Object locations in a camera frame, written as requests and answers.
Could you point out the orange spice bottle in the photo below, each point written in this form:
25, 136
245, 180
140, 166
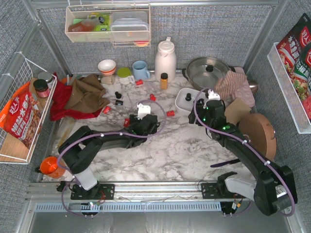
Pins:
164, 81

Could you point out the white thermos jug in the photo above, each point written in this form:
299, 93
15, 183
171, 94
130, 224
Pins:
165, 60

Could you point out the red capsule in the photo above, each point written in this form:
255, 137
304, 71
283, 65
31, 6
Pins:
126, 122
152, 97
139, 82
170, 113
106, 109

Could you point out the pink striped towel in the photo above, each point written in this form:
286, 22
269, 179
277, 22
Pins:
229, 84

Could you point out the orange ball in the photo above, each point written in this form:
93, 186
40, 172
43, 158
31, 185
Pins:
50, 167

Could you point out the red capsule by cloth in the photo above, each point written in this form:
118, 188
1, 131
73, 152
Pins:
106, 109

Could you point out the black capsule top lying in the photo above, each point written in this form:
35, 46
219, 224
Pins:
119, 102

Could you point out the white striped bowl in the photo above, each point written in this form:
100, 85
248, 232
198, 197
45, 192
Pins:
107, 67

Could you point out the round wooden board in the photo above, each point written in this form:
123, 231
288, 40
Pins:
260, 132

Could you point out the red seasoning packet right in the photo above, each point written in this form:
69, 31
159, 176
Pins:
295, 52

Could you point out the black capsule upright top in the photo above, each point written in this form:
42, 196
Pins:
118, 95

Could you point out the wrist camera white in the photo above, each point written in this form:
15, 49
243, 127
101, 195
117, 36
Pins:
211, 95
143, 110

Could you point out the brown cloth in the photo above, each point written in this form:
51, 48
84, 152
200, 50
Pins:
87, 95

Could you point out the blue mug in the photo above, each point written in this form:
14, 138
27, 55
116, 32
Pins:
140, 71

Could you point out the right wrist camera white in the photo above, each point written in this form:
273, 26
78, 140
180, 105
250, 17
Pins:
211, 95

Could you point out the purple spatula handle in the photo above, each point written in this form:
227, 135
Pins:
225, 163

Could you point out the tan cardboard sheet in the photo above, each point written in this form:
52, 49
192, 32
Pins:
235, 111

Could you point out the clear plastic food container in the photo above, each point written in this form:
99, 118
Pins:
129, 26

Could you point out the clear wall shelf bin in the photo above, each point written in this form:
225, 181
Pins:
78, 28

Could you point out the dark lidded sauce jar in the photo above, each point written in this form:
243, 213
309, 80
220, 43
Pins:
41, 88

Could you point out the silver lidded jar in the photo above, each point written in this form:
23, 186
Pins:
47, 77

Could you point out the green lidded white cup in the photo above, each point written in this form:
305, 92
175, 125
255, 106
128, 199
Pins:
125, 76

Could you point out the green drink bottle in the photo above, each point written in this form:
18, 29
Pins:
105, 21

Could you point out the pink silicone mould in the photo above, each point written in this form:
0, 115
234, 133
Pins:
245, 94

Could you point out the white wire basket right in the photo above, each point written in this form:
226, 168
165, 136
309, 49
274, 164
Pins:
299, 116

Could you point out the red snack bag left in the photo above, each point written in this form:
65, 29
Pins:
19, 118

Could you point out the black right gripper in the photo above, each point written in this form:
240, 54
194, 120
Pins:
198, 112

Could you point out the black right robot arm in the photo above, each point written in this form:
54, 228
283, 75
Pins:
273, 189

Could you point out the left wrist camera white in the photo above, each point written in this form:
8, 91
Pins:
143, 110

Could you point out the white plastic storage basket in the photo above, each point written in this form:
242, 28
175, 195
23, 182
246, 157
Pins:
184, 107

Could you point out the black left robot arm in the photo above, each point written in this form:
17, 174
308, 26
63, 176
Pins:
79, 150

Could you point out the small beige pepper jar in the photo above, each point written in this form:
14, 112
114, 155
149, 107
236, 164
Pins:
109, 80

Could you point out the red cloth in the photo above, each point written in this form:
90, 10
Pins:
60, 97

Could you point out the steel pot with glass lid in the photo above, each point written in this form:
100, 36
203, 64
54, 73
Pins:
205, 72

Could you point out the steel ladle bowl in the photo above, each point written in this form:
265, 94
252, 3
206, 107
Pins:
253, 86

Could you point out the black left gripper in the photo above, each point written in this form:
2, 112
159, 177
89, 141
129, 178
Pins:
135, 120

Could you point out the black capsule cluster top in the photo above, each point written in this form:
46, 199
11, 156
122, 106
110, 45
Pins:
188, 97

